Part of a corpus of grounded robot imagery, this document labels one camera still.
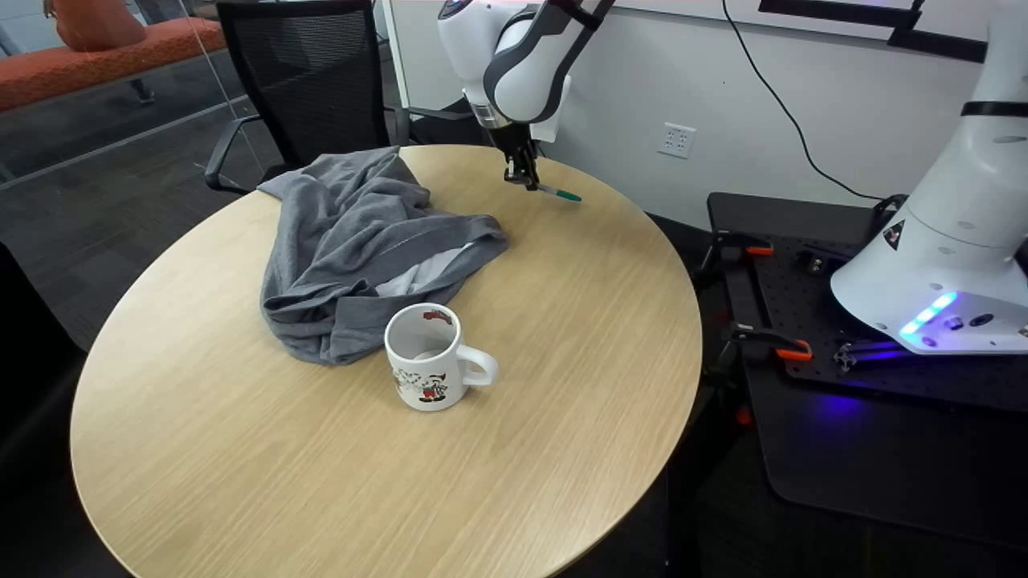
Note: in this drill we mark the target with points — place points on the white wall outlet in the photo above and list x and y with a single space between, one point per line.
677 140

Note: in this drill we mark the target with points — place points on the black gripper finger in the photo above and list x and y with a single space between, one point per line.
512 171
532 178

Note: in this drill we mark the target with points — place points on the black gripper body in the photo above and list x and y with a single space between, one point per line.
515 143

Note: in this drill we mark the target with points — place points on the round wooden table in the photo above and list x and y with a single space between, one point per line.
204 449

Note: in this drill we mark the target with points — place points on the black mesh office chair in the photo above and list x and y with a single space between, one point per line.
312 78

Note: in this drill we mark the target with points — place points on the green capped grey marker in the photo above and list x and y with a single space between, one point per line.
559 193

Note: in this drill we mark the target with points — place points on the grey cloth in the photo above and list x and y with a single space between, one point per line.
361 239

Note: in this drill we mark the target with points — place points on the orange-handled clamp front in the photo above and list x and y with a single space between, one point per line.
781 343

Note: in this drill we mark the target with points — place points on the orange sofa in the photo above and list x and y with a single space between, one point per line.
102 42

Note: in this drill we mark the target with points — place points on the orange-handled clamp rear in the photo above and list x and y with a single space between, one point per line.
745 248

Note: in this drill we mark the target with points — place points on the white printed mug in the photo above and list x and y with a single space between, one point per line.
429 358

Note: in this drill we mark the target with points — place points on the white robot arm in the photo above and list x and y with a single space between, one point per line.
935 276

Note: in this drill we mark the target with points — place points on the orange-handled clamp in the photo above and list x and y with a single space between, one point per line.
745 248
781 343

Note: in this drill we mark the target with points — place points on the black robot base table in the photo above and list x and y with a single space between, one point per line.
861 428

